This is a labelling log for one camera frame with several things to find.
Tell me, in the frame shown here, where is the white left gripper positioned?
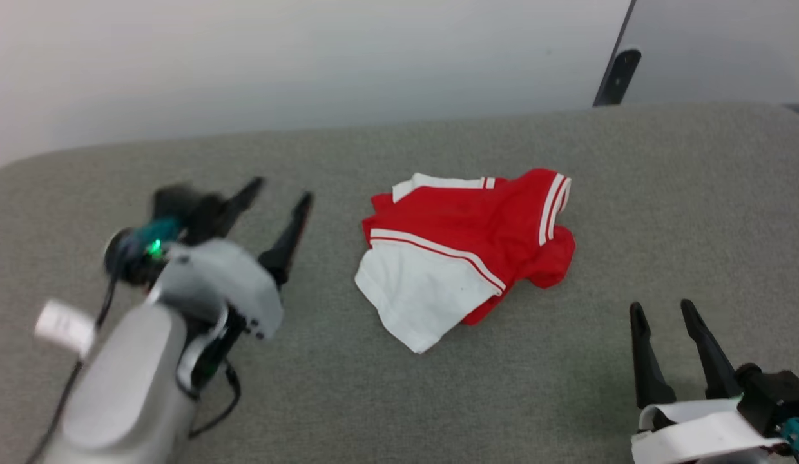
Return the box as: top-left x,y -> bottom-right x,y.
151,177 -> 315,340

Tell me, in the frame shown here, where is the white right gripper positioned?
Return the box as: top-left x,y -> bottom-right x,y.
630,299 -> 787,464

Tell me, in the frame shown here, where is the red and white garment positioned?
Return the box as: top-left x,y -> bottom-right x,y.
354,168 -> 577,354

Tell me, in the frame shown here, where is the grey fabric sofa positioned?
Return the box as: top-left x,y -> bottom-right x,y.
0,103 -> 799,464

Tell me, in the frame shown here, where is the thin black cable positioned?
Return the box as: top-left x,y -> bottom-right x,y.
187,360 -> 242,440
24,274 -> 120,464

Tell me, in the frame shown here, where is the white cable label tag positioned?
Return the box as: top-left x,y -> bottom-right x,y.
34,298 -> 96,359

